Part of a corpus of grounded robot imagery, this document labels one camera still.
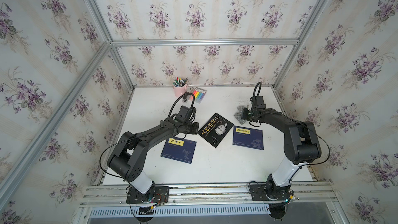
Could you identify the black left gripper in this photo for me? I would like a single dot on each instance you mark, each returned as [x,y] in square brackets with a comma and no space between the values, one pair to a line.
[195,128]

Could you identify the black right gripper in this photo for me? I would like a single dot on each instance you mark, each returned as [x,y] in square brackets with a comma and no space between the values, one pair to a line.
[244,114]

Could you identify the grey striped cleaning cloth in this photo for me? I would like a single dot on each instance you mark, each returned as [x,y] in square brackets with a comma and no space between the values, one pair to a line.
[239,114]

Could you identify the black portrait book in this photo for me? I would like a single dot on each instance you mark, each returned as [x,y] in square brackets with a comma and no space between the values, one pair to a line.
[215,130]

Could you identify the blue book yellow label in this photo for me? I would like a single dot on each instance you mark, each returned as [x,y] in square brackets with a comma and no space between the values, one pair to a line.
[179,150]
[247,137]

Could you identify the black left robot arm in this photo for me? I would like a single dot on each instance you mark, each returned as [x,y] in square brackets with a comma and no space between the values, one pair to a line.
[128,157]

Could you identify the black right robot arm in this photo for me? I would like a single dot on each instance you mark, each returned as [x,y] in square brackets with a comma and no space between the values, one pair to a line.
[301,144]

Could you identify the colourful sticky notes pack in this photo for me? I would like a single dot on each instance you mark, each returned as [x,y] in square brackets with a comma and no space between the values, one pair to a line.
[198,93]

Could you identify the pink pen cup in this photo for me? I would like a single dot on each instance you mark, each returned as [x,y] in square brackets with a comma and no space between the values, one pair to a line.
[179,91]

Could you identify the pens in cup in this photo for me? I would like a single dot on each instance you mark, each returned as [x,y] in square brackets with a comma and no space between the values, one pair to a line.
[180,82]

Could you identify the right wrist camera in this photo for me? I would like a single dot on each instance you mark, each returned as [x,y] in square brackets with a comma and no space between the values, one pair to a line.
[257,103]

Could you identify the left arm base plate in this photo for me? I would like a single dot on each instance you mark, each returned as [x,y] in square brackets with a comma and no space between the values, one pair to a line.
[155,195]

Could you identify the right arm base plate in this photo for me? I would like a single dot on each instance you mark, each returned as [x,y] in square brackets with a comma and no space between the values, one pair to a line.
[261,193]

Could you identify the white slotted cable duct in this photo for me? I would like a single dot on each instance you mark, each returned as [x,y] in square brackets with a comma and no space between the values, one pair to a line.
[181,210]

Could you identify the aluminium mounting rail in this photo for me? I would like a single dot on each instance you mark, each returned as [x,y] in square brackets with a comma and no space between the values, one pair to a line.
[201,194]

